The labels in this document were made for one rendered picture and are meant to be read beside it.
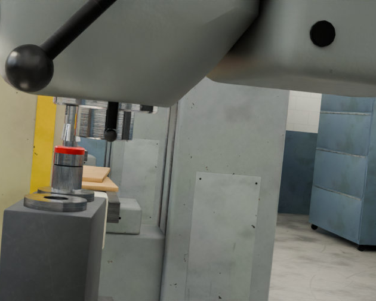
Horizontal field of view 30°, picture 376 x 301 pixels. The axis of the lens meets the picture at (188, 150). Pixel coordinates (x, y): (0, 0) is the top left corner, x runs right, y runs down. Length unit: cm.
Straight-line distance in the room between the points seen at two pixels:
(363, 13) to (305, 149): 987
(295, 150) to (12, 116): 824
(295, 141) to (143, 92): 979
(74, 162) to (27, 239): 17
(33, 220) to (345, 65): 58
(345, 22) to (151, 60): 14
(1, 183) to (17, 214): 134
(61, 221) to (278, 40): 55
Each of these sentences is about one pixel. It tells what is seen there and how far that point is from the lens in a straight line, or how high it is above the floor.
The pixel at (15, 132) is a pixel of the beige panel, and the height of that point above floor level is 120.
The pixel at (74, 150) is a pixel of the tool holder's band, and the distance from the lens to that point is 110.
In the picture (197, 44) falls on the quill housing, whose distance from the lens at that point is 51.
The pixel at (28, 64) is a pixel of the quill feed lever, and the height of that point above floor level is 133.
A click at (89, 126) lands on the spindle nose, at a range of 56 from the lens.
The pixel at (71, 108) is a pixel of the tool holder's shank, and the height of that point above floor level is 130.
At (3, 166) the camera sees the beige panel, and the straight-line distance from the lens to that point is 231.
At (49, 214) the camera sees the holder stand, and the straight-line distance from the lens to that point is 97.
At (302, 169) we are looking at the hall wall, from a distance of 1038.
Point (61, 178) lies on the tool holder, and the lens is 110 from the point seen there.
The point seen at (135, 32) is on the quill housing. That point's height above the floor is 136.
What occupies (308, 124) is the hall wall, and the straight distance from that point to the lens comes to 1038.
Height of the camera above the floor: 131
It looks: 3 degrees down
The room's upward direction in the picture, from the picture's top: 5 degrees clockwise
